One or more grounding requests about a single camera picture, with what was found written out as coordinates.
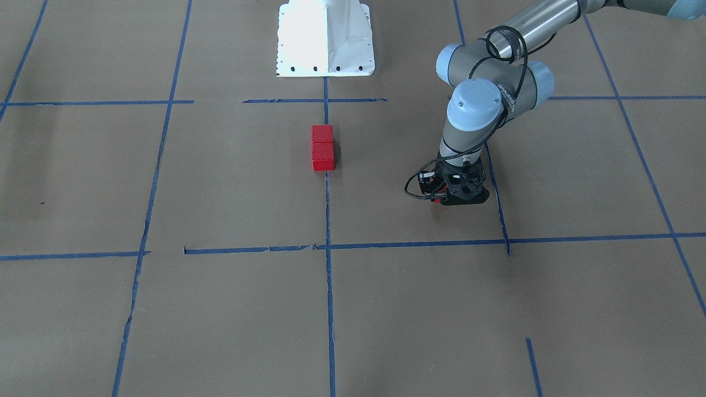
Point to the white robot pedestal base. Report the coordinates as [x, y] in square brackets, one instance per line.
[324, 38]

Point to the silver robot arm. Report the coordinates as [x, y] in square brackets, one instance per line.
[493, 81]

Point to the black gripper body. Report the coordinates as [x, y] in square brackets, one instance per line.
[428, 183]

